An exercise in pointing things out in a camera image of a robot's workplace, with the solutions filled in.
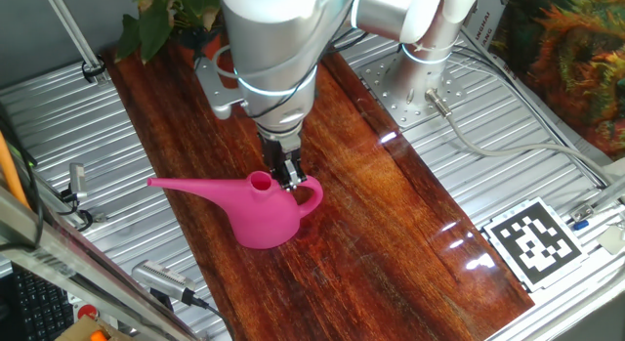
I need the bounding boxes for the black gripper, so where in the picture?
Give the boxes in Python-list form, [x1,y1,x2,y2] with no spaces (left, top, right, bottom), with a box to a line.
[258,130,308,192]

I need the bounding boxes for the pink plastic watering can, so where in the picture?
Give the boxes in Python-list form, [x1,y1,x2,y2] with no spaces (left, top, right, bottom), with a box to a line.
[146,170,324,250]

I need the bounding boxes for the potted green leafy plant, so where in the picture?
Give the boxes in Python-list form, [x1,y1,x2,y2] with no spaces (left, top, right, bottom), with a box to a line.
[115,0,226,66]

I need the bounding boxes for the glossy wood grain board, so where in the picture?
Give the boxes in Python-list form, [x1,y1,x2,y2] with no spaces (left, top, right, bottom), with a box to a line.
[101,30,536,341]

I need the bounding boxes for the grey box with red button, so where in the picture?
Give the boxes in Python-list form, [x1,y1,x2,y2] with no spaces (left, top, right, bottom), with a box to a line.
[67,294,102,322]

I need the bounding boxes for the white printed carton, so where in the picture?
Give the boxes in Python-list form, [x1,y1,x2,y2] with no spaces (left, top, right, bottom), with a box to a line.
[461,0,514,78]

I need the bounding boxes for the black white fiducial marker board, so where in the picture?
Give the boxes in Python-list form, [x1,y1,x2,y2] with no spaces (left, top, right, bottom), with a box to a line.
[480,196,590,293]

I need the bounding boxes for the aluminium profile strut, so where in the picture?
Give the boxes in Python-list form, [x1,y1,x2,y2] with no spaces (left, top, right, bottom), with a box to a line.
[583,172,625,215]
[41,0,111,86]

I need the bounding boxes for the brown cardboard box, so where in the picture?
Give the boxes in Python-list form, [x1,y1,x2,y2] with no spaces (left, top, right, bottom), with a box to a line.
[54,315,133,341]

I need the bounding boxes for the orange pole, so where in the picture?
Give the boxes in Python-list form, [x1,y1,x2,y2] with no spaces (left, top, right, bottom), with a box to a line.
[0,130,30,210]

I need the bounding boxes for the black keyboard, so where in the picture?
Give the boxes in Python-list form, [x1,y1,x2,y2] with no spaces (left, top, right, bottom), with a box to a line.
[12,267,74,341]

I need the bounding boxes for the colourful painted poster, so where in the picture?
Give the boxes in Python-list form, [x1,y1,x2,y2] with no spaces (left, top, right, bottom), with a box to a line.
[487,0,625,161]

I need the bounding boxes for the small white plate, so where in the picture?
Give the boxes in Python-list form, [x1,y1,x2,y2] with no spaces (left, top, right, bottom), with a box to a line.
[596,223,625,257]

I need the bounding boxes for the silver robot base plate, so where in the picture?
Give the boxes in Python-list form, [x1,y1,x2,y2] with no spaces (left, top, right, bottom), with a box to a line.
[358,52,465,130]

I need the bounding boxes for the black camera cable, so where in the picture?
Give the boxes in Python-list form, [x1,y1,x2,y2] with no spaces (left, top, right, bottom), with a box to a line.
[183,289,235,341]

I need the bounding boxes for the silver ribbed depth camera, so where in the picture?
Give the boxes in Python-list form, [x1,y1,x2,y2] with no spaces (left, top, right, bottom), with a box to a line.
[131,260,196,303]

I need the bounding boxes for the thick grey base cable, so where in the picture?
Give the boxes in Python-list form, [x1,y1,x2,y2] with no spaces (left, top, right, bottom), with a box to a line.
[424,88,625,186]

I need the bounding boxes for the small silver camera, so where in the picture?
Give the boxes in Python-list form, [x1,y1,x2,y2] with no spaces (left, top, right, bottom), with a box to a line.
[67,162,89,203]

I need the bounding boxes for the black looping cable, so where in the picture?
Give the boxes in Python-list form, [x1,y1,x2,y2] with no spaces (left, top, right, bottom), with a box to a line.
[0,101,46,252]

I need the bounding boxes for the thin cables beside poster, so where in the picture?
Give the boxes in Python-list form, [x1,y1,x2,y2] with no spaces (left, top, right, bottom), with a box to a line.
[451,30,609,189]

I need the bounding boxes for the small metal corner bracket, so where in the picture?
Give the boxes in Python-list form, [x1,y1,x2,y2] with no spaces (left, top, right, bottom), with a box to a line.
[569,202,595,223]

